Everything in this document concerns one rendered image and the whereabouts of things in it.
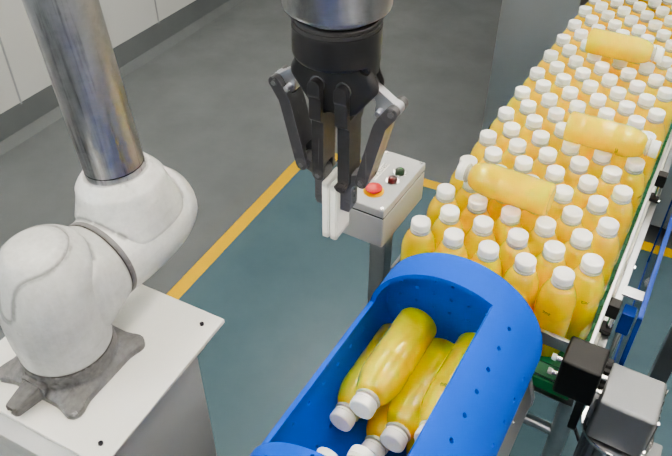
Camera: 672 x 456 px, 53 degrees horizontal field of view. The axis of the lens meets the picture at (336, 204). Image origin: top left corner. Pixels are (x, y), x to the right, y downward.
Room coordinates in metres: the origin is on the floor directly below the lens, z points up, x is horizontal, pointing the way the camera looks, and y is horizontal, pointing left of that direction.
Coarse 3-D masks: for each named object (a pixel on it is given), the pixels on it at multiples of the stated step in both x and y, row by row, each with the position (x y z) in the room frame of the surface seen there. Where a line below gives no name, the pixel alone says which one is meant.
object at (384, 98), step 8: (384, 88) 0.51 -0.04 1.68; (376, 96) 0.50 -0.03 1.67; (384, 96) 0.50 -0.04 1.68; (392, 96) 0.50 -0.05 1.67; (376, 104) 0.50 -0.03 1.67; (384, 104) 0.50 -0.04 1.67; (392, 104) 0.49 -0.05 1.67; (400, 104) 0.50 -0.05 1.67; (376, 112) 0.49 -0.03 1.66; (400, 112) 0.49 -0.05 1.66
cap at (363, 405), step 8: (360, 392) 0.60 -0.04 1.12; (352, 400) 0.59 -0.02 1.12; (360, 400) 0.59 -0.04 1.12; (368, 400) 0.59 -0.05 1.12; (352, 408) 0.59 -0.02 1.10; (360, 408) 0.58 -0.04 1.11; (368, 408) 0.58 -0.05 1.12; (376, 408) 0.59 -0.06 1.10; (360, 416) 0.58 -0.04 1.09; (368, 416) 0.58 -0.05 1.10
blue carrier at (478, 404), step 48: (384, 288) 0.82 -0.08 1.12; (432, 288) 0.79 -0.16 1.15; (480, 288) 0.71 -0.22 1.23; (480, 336) 0.63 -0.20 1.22; (528, 336) 0.67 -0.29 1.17; (336, 384) 0.67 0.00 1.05; (480, 384) 0.56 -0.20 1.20; (528, 384) 0.64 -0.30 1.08; (288, 432) 0.56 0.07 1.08; (336, 432) 0.61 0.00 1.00; (432, 432) 0.48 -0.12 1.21; (480, 432) 0.51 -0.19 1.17
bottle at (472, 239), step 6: (468, 234) 1.02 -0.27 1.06; (474, 234) 1.01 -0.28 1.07; (480, 234) 1.01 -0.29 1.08; (486, 234) 1.01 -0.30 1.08; (492, 234) 1.02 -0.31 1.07; (468, 240) 1.01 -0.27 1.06; (474, 240) 1.00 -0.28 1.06; (480, 240) 1.00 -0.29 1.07; (492, 240) 1.01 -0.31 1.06; (468, 246) 1.01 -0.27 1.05; (474, 246) 1.00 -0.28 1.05; (468, 252) 1.00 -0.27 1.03; (474, 252) 0.99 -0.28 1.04; (468, 258) 1.00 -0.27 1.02
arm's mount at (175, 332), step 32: (128, 320) 0.84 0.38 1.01; (160, 320) 0.84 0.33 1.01; (192, 320) 0.84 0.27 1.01; (0, 352) 0.77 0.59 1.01; (160, 352) 0.77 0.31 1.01; (192, 352) 0.77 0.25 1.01; (0, 384) 0.70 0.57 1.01; (128, 384) 0.70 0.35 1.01; (160, 384) 0.70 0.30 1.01; (32, 416) 0.64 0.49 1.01; (64, 416) 0.64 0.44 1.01; (96, 416) 0.64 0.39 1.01; (128, 416) 0.64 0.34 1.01; (96, 448) 0.58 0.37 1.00
